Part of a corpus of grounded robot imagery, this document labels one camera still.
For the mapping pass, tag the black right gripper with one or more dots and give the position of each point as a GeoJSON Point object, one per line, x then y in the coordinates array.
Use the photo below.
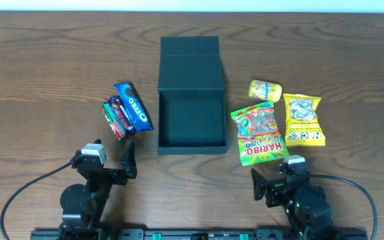
{"type": "Point", "coordinates": [275, 190]}

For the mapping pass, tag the blue Oreo cookie pack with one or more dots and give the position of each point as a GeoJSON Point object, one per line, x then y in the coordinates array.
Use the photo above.
{"type": "Point", "coordinates": [134, 108]}

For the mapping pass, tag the green red snack bar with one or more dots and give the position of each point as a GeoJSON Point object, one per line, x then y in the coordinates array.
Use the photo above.
{"type": "Point", "coordinates": [113, 121]}

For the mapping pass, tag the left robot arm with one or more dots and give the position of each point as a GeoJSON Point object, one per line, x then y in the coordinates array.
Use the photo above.
{"type": "Point", "coordinates": [83, 205]}

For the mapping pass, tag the green Haribo gummy bag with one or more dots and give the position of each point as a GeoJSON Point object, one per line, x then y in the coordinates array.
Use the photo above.
{"type": "Point", "coordinates": [259, 138]}

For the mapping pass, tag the dark green gift box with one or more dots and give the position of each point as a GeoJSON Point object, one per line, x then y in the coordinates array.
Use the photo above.
{"type": "Point", "coordinates": [191, 88]}

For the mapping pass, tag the yellow Mentos gum bottle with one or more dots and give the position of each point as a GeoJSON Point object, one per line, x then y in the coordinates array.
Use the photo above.
{"type": "Point", "coordinates": [265, 91]}

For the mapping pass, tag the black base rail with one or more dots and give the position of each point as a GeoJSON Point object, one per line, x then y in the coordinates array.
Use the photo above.
{"type": "Point", "coordinates": [139, 234]}

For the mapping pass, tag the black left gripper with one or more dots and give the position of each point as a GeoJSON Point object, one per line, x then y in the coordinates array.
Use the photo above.
{"type": "Point", "coordinates": [108, 172]}

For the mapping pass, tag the yellow Hacks candy bag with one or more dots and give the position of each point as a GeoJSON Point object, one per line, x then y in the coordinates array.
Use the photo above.
{"type": "Point", "coordinates": [302, 124]}

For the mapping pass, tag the purple red candy bar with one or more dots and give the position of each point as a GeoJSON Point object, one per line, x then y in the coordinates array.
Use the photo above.
{"type": "Point", "coordinates": [122, 114]}

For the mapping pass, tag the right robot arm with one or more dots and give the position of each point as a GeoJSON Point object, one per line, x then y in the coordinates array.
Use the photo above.
{"type": "Point", "coordinates": [304, 204]}

